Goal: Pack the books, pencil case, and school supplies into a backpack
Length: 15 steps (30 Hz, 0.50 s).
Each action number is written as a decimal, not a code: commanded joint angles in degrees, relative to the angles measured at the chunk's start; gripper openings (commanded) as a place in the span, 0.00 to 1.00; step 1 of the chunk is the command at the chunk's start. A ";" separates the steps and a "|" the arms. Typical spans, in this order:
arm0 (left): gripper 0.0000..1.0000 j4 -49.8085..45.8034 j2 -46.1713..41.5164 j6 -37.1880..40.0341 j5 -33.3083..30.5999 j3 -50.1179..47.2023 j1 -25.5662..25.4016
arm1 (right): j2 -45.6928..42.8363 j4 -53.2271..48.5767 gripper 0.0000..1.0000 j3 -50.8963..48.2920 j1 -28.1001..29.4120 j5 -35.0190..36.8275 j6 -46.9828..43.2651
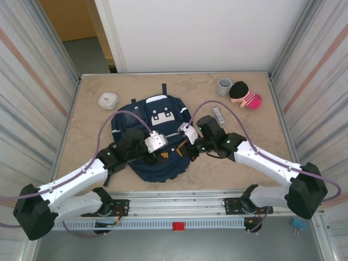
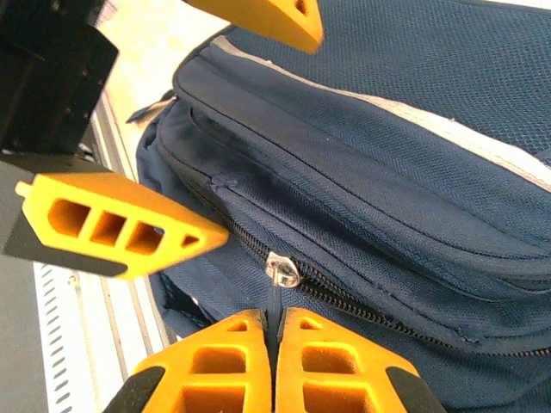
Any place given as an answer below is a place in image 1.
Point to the navy blue backpack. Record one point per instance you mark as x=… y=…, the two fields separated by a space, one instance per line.
x=163 y=171

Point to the grey remote control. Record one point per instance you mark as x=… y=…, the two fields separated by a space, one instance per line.
x=218 y=115

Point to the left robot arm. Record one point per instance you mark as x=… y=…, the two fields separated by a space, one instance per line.
x=76 y=179

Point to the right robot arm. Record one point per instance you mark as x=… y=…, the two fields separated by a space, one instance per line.
x=263 y=163

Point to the grey cup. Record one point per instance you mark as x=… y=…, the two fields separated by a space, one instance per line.
x=223 y=88

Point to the small white lidded container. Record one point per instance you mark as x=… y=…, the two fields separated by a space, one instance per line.
x=108 y=100

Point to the pink plush doll black hair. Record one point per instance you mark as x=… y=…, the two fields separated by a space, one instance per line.
x=248 y=99

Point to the red block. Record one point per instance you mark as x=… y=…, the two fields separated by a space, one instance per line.
x=179 y=226

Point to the blue binder clip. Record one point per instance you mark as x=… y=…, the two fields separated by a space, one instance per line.
x=298 y=225

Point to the wooden door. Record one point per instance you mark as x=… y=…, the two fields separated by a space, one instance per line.
x=68 y=19

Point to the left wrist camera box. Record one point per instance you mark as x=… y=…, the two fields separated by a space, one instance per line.
x=155 y=141

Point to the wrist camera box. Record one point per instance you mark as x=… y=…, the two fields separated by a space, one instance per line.
x=155 y=141
x=189 y=133

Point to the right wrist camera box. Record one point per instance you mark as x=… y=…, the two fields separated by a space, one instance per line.
x=189 y=133

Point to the aluminium mounting rail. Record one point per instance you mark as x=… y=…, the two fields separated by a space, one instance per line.
x=176 y=204

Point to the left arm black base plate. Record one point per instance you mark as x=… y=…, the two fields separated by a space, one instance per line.
x=121 y=206

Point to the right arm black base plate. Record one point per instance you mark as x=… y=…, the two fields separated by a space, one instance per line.
x=233 y=204

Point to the aluminium frame post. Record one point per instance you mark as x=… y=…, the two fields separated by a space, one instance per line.
x=61 y=40
x=291 y=40

